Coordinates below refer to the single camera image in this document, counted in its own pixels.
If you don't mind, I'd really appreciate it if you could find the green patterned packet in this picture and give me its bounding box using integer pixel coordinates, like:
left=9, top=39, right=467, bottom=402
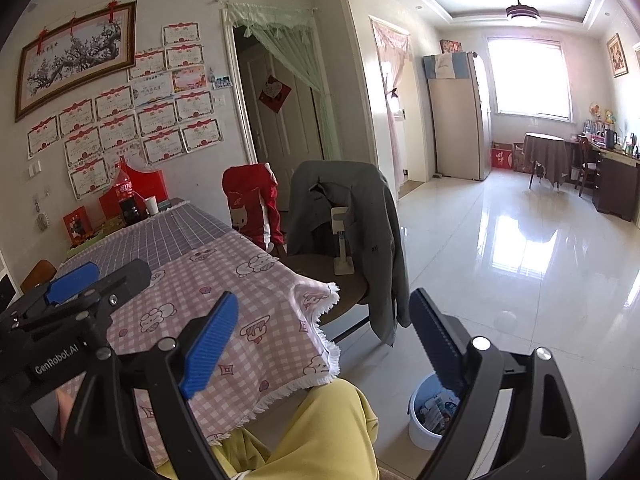
left=67, top=217, right=123, bottom=256

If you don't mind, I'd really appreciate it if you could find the wall of award certificates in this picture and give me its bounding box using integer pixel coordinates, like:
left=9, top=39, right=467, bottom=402
left=26, top=21, right=222, bottom=201

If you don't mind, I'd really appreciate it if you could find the small red box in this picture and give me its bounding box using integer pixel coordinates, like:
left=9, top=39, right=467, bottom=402
left=63, top=206, right=93, bottom=247

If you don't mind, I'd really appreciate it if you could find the small framed picture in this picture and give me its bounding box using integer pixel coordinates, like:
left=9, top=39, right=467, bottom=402
left=606, top=33, right=628, bottom=78

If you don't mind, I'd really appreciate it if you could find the person's left hand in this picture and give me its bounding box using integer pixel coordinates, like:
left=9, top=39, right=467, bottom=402
left=56, top=390, right=76, bottom=441

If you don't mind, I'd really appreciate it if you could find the ceiling fan lamp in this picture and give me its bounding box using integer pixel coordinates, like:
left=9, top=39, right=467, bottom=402
left=505, top=0, right=542, bottom=27

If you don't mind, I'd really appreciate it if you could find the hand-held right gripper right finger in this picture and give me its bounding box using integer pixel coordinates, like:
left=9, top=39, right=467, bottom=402
left=409, top=287, right=587, bottom=480

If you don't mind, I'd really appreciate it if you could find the framed plum blossom painting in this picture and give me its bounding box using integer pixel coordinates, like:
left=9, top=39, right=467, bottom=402
left=14, top=1, right=138, bottom=123

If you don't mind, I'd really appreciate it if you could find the round table with brown cloth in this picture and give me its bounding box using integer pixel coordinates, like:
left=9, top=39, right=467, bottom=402
left=522, top=132, right=571, bottom=191

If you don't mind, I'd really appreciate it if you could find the pink checked printed tablecloth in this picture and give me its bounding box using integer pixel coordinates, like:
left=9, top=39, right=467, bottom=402
left=55, top=245, right=341, bottom=466

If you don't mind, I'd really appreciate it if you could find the dark wooden chair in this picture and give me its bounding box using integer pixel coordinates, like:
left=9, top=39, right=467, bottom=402
left=572, top=137, right=601, bottom=197

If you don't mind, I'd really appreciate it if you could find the red cat print jacket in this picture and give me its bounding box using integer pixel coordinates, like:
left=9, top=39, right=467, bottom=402
left=222, top=162, right=285, bottom=251

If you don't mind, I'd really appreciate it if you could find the dark wooden desk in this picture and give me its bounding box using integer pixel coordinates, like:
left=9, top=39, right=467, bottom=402
left=592, top=142, right=640, bottom=222

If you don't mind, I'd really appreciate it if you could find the person's yellow trouser leg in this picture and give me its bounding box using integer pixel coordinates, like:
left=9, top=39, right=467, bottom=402
left=155, top=379, right=381, bottom=480

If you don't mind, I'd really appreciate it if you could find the green door curtain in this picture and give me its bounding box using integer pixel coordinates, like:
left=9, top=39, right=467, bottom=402
left=223, top=1, right=341, bottom=161

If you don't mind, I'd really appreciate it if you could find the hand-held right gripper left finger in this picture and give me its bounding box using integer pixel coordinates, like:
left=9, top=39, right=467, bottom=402
left=57, top=291, right=239, bottom=480

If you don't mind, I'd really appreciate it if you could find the beige refrigerator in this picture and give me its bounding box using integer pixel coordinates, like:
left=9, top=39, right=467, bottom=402
left=422, top=51, right=493, bottom=182

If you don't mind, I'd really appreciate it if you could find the white phone stand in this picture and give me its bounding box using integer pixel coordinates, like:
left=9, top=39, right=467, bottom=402
left=330, top=206, right=357, bottom=276

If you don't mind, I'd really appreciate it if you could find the large red gift box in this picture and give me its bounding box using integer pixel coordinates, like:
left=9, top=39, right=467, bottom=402
left=99, top=160, right=165, bottom=216

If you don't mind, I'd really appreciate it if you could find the white door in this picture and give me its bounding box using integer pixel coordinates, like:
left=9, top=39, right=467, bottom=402
left=240, top=45, right=323, bottom=181

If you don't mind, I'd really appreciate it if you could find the red cardboard box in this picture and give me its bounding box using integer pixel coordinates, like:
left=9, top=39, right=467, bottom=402
left=490, top=141, right=515, bottom=172

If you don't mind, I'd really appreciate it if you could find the red diamond door decoration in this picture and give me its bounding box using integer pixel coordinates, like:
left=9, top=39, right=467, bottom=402
left=258, top=75, right=293, bottom=114

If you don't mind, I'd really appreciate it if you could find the blue waste bin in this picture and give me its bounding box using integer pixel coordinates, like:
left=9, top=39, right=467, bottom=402
left=408, top=372, right=463, bottom=451

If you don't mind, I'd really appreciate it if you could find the cola bottle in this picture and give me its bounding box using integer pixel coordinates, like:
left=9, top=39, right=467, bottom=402
left=115, top=162, right=143, bottom=223

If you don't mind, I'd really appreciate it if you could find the brown wooden chair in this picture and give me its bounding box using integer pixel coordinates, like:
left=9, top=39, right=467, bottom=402
left=20, top=259, right=58, bottom=293

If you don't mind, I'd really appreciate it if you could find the grey checked tablecloth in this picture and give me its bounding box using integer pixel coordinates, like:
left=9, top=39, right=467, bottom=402
left=55, top=200, right=233, bottom=276

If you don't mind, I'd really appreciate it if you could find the pink door curtain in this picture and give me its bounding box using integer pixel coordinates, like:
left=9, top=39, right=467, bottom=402
left=370, top=16, right=413, bottom=196

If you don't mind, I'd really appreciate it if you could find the chair with grey jacket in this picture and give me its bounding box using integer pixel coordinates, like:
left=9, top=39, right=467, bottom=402
left=285, top=160, right=412, bottom=348

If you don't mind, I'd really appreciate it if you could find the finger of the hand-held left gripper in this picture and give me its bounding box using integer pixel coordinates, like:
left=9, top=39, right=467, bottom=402
left=95, top=259, right=152, bottom=308
left=20, top=261, right=100, bottom=311

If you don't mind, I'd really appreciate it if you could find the bright window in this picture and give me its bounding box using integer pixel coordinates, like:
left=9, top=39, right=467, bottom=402
left=487, top=37, right=572, bottom=121

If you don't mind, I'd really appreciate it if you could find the chair with brown seat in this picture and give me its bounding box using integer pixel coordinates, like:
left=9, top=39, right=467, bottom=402
left=280, top=252, right=371, bottom=343

